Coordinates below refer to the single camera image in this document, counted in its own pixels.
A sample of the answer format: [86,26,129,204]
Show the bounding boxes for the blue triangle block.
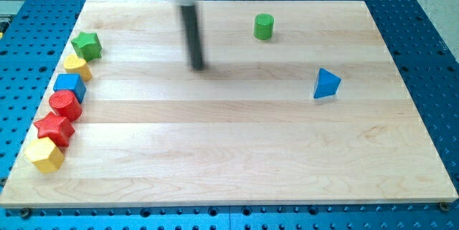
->
[313,68,341,99]

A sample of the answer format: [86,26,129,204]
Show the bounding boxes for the yellow heart block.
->
[63,54,93,82]

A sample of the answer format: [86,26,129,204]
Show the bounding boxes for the green cylinder block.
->
[254,14,275,40]

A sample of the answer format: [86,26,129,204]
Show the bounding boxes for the green star block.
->
[70,32,102,62]

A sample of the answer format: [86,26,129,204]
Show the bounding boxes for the light wooden board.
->
[1,0,458,208]

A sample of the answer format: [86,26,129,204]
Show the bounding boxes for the red star block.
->
[33,112,75,147]

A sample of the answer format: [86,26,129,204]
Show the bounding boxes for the red cylinder block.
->
[49,90,82,122]

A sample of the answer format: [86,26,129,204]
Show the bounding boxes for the black pusher rod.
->
[180,4,204,71]

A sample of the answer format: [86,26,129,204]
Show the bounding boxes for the blue cube block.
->
[53,74,87,103]

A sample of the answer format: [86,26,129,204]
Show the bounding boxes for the yellow hexagon block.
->
[24,137,65,173]

